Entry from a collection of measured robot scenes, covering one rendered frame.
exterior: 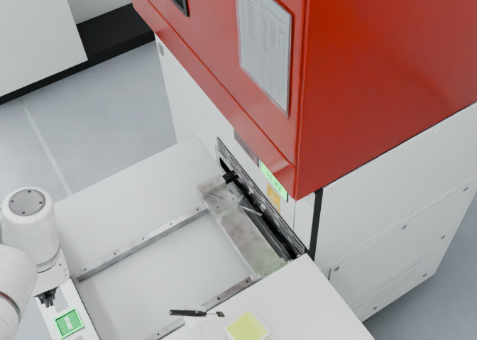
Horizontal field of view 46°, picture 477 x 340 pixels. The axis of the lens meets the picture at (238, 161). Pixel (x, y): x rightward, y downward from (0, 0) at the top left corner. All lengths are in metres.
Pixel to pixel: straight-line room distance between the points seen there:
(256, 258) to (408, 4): 0.80
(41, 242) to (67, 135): 2.06
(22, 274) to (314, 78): 0.54
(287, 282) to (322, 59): 0.65
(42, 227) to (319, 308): 0.67
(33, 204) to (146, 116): 2.09
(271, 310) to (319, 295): 0.12
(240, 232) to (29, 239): 0.68
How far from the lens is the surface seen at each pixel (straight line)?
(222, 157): 1.64
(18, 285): 0.88
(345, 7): 0.88
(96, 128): 3.09
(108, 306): 1.57
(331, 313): 1.36
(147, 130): 3.01
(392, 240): 1.78
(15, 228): 1.04
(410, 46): 1.07
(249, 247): 1.53
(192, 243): 1.62
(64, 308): 1.45
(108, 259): 1.60
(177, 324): 1.48
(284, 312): 1.35
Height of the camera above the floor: 2.21
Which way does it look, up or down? 52 degrees down
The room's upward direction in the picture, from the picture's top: 4 degrees counter-clockwise
